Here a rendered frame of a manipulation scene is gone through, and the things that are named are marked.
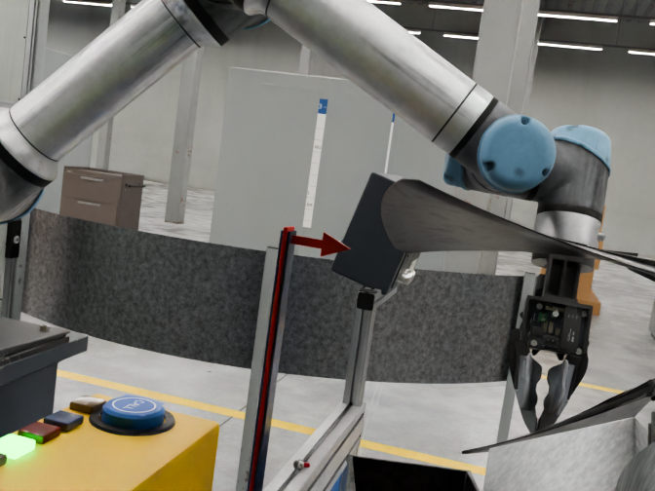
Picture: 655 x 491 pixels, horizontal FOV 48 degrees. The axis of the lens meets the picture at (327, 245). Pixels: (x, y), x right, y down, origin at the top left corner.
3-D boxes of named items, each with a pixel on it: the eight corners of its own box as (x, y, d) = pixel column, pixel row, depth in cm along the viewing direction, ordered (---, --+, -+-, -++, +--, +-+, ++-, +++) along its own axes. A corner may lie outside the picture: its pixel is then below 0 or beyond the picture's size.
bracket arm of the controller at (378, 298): (372, 312, 122) (375, 293, 122) (355, 308, 123) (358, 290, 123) (396, 292, 145) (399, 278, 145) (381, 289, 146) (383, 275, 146)
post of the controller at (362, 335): (359, 407, 124) (375, 293, 122) (341, 403, 125) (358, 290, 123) (363, 402, 127) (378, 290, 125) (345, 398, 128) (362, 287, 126)
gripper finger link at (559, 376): (538, 437, 80) (551, 354, 82) (534, 435, 86) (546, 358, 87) (567, 443, 79) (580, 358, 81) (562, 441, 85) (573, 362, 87)
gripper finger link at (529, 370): (509, 431, 81) (521, 348, 82) (507, 430, 86) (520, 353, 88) (538, 437, 80) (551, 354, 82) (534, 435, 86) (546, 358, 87)
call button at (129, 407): (143, 444, 46) (146, 418, 46) (88, 430, 47) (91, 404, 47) (173, 425, 50) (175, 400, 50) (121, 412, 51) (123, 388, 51)
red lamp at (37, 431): (42, 445, 43) (43, 435, 43) (16, 438, 43) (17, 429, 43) (60, 435, 44) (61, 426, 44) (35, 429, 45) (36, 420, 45)
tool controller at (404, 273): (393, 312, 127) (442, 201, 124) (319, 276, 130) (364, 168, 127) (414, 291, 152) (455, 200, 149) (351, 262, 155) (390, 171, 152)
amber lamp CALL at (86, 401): (92, 415, 48) (93, 406, 48) (67, 409, 49) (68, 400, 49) (106, 407, 50) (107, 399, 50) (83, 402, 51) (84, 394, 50)
